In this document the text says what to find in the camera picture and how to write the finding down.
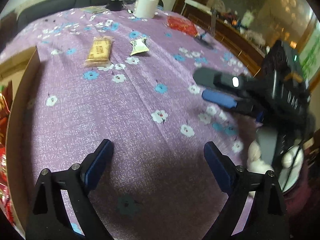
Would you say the small black object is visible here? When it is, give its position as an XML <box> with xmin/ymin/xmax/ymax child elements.
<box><xmin>106</xmin><ymin>0</ymin><xmax>123</xmax><ymax>11</ymax></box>

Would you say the flat green booklet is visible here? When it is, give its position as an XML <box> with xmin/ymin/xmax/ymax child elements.
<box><xmin>80</xmin><ymin>6</ymin><xmax>109</xmax><ymax>14</ymax></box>

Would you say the red mesh gift bag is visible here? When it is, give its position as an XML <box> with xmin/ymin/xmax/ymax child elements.
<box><xmin>167</xmin><ymin>16</ymin><xmax>198</xmax><ymax>37</ymax></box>

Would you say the white green snack packet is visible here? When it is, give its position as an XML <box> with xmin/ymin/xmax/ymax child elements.
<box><xmin>130</xmin><ymin>37</ymin><xmax>149</xmax><ymax>56</ymax></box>

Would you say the black leather sofa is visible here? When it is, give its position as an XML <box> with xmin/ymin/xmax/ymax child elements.
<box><xmin>16</xmin><ymin>0</ymin><xmax>164</xmax><ymax>29</ymax></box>

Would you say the cardboard tray box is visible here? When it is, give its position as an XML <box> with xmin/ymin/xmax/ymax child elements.
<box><xmin>1</xmin><ymin>47</ymin><xmax>41</xmax><ymax>236</ymax></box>

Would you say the tan biscuit bar packet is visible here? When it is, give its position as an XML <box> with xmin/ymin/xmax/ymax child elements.
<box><xmin>85</xmin><ymin>36</ymin><xmax>113</xmax><ymax>67</ymax></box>

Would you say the black phone stand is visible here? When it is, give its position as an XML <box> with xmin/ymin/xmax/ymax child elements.
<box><xmin>194</xmin><ymin>8</ymin><xmax>218</xmax><ymax>51</ymax></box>

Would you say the wooden side cabinet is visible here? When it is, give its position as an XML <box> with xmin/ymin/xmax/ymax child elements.
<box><xmin>172</xmin><ymin>0</ymin><xmax>319</xmax><ymax>90</ymax></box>

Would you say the white plastic jar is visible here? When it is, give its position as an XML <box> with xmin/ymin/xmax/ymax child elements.
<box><xmin>133</xmin><ymin>0</ymin><xmax>159</xmax><ymax>19</ymax></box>

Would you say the purple floral tablecloth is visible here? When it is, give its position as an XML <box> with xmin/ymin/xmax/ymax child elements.
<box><xmin>1</xmin><ymin>9</ymin><xmax>255</xmax><ymax>239</ymax></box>

